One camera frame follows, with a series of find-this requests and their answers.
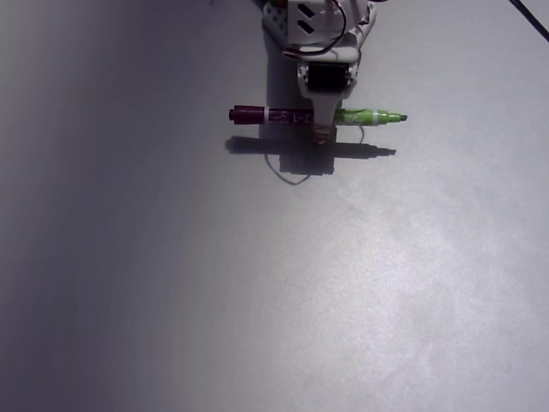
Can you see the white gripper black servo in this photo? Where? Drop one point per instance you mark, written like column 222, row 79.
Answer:
column 324, row 77

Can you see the green marker with maroon cap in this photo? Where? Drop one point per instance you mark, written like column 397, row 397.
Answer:
column 249, row 115

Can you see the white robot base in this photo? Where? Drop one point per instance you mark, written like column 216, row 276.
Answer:
column 366, row 21

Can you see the tan rubber bands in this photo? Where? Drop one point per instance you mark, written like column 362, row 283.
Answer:
column 323, row 134

